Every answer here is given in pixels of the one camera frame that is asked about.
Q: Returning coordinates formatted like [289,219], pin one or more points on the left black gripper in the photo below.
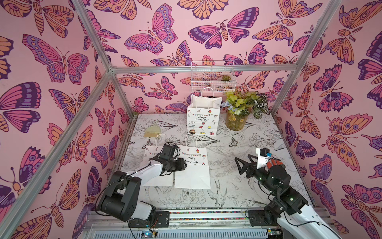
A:
[181,166]

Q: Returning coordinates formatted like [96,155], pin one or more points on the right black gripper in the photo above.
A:
[253,169]

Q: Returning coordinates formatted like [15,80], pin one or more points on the white paper bag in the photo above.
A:
[153,175]
[203,113]
[197,173]

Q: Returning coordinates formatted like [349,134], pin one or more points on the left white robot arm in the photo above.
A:
[119,199]

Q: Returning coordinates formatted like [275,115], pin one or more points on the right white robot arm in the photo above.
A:
[287,207]

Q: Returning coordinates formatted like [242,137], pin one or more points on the red rubber glove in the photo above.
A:
[274,162]

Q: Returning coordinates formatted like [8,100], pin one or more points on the tan straw hat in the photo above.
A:
[152,131]

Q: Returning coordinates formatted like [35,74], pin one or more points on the green potted plant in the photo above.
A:
[240,106]

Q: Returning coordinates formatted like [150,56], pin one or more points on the small succulent in basket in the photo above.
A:
[226,78]

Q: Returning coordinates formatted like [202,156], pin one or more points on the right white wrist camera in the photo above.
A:
[263,156]

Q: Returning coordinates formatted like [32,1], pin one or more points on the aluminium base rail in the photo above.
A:
[235,223]

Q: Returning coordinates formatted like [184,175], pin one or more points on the white wire wall basket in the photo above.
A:
[209,77]

